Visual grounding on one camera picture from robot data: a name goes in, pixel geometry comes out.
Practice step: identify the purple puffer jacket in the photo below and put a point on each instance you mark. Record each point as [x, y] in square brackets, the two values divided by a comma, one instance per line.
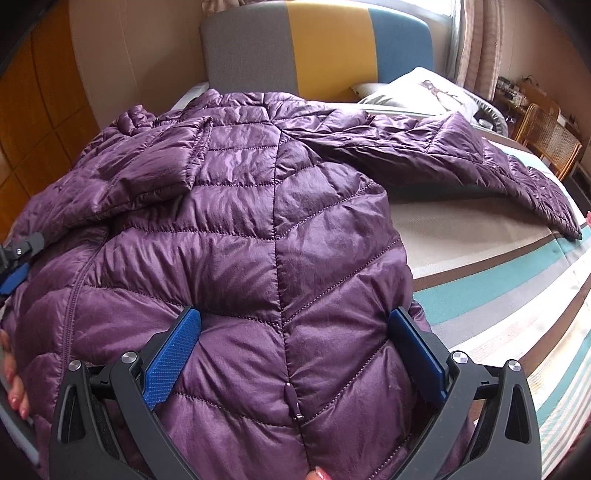
[240, 230]

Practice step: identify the person's left hand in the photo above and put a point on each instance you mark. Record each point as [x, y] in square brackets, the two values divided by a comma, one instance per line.
[16, 392]

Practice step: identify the bed with striped sheet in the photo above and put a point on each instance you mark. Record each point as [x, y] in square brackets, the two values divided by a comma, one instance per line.
[485, 286]

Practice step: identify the grey yellow blue armchair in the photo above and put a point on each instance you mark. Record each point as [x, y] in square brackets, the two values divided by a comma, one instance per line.
[249, 50]

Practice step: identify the rattan chair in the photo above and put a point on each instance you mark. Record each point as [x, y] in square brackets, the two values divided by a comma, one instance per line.
[549, 138]

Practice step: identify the orange wooden wardrobe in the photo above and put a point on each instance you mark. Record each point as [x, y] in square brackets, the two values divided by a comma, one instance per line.
[37, 115]

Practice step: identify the pink patterned curtain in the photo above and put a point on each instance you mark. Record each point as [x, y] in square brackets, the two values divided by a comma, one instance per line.
[231, 5]
[480, 46]

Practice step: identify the plain pale pillow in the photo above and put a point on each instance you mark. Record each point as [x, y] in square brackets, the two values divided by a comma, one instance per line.
[369, 92]

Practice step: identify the wooden chair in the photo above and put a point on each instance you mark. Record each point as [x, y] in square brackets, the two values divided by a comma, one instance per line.
[540, 94]

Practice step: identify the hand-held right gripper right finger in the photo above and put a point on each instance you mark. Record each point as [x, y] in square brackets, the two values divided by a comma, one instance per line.
[418, 350]

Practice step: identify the cluttered wooden desk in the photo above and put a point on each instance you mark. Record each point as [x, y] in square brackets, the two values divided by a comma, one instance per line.
[510, 94]

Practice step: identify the white pillow with bird print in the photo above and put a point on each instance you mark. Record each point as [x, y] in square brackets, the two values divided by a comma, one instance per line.
[415, 92]

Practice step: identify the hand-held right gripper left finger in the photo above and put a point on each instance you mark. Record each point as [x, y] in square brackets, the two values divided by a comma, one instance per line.
[173, 350]

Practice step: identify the person's right hand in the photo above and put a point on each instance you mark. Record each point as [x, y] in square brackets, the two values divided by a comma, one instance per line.
[323, 474]

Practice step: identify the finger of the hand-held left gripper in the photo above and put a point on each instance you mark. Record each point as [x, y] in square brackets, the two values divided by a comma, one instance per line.
[14, 277]

